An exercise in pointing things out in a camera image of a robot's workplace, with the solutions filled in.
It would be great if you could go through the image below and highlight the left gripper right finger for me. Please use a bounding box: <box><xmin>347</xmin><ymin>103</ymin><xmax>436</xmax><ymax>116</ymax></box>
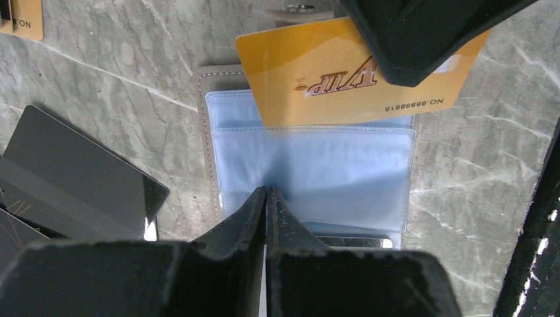
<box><xmin>266</xmin><ymin>188</ymin><xmax>461</xmax><ymax>316</ymax></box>

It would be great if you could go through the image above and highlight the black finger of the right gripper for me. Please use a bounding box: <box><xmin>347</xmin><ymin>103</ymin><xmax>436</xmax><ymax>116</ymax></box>
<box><xmin>341</xmin><ymin>0</ymin><xmax>533</xmax><ymax>87</ymax></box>

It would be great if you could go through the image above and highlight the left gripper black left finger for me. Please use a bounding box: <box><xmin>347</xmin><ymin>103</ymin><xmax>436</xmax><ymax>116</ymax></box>
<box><xmin>1</xmin><ymin>187</ymin><xmax>267</xmax><ymax>316</ymax></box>

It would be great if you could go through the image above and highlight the single gold credit card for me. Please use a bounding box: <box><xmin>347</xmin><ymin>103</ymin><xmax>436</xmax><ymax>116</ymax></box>
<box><xmin>235</xmin><ymin>18</ymin><xmax>488</xmax><ymax>126</ymax></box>

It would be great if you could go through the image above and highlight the black card wallet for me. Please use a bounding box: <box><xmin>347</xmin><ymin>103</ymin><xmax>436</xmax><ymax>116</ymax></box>
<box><xmin>1</xmin><ymin>105</ymin><xmax>169</xmax><ymax>268</ymax></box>

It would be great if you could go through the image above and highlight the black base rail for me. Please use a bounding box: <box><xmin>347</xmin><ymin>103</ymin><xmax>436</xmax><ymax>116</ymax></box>
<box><xmin>493</xmin><ymin>124</ymin><xmax>559</xmax><ymax>316</ymax></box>

